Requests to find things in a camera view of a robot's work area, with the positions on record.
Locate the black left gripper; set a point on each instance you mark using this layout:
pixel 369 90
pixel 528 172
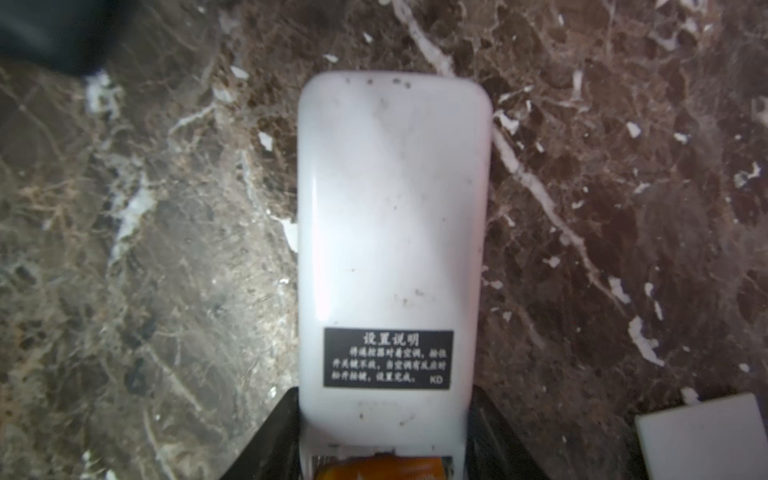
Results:
pixel 72 37

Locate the white battery cover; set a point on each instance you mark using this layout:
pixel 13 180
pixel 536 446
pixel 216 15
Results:
pixel 717 439

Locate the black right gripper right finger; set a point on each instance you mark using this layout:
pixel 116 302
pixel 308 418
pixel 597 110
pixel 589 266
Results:
pixel 494 451

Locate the white red remote control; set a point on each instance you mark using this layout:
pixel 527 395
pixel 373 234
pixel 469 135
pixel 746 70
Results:
pixel 393 178

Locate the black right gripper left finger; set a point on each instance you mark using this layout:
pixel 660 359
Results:
pixel 273 452

